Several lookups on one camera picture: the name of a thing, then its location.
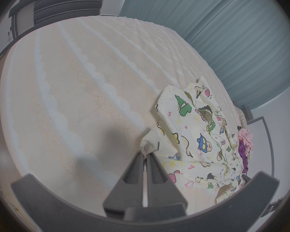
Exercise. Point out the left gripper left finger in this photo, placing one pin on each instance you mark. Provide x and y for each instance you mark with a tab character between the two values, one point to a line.
130	194

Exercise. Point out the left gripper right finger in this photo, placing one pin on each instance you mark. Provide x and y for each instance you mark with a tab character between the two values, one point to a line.
162	194

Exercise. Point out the white printed pyjama top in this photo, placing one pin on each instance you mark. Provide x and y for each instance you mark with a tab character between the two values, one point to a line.
195	134

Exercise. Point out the bed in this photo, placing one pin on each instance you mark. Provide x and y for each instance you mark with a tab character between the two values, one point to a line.
87	93

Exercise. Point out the pink garment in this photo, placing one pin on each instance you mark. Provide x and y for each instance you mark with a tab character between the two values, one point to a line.
246	139

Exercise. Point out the cream pillow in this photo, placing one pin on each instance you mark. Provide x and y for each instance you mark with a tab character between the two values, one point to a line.
241	117

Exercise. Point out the grey bedside table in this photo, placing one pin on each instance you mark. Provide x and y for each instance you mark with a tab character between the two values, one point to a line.
246	111

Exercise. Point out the blue-green curtain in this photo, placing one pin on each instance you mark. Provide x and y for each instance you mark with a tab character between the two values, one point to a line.
251	52
164	8

